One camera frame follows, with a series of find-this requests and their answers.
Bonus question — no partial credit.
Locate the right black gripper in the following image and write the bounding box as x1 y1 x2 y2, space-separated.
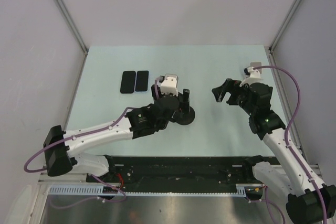
212 78 256 115

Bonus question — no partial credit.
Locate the white phone stand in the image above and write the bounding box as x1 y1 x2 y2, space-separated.
250 62 263 74

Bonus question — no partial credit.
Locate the black phone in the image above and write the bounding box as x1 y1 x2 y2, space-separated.
120 71 136 94

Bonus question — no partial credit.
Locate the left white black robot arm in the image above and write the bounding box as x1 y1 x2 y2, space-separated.
43 86 195 182

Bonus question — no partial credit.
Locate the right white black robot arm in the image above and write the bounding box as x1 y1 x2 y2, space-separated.
212 78 335 223

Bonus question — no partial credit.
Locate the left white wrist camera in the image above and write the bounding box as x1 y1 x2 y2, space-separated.
154 74 178 98

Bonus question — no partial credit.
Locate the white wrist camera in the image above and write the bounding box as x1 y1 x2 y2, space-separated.
239 67 262 87
154 74 178 98

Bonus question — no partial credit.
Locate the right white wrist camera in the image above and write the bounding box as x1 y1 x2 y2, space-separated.
239 67 262 87

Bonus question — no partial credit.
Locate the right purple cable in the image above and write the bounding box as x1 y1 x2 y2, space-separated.
251 65 329 224

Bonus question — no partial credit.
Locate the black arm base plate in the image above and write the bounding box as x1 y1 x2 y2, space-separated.
86 155 275 201

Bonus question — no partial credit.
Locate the white slotted cable duct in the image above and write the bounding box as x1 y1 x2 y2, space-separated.
48 184 263 197

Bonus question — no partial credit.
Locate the left aluminium frame post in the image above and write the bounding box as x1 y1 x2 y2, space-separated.
54 0 89 56

